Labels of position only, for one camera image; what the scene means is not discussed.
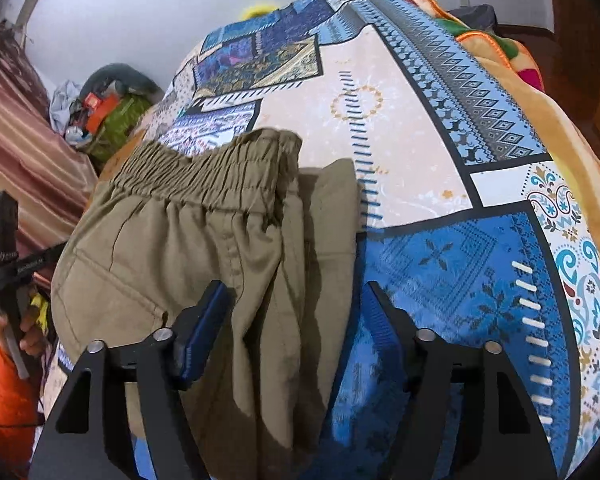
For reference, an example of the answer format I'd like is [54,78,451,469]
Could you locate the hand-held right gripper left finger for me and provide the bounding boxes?
[27,280,238,480]

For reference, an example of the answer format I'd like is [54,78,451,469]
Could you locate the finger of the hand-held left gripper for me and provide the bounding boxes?
[30,241,70,273]

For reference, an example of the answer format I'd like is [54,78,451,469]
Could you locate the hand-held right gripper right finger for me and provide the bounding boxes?
[365,280,556,480]

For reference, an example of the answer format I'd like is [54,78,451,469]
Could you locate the olive green pants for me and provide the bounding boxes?
[50,128,368,480]

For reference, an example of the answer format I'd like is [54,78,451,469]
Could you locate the person's left forearm orange sleeve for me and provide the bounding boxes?
[0,345,46,461]

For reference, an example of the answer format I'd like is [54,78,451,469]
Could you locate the person's left hand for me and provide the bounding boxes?
[0,300,48,376]

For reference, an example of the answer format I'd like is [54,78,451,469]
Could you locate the brown striped curtain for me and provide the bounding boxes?
[0,20,98,281]

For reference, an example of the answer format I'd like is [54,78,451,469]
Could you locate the white crumpled cloth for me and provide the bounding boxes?
[49,80,83,133]

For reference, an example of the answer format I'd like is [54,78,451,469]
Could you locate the green patterned bag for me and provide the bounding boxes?
[87,95,153,166]

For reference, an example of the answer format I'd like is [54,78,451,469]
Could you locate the orange box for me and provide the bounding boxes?
[85,92,118,131]

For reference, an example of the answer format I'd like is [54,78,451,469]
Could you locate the blue patchwork print blanket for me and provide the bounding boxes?
[145,0,600,480]

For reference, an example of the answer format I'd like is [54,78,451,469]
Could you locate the grey neck pillow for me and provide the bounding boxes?
[80,62,163,106]

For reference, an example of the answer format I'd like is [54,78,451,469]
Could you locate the orange fleece blanket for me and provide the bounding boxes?
[397,0,600,311]

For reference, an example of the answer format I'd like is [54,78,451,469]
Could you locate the dark grey bag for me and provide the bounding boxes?
[452,4,496,31]

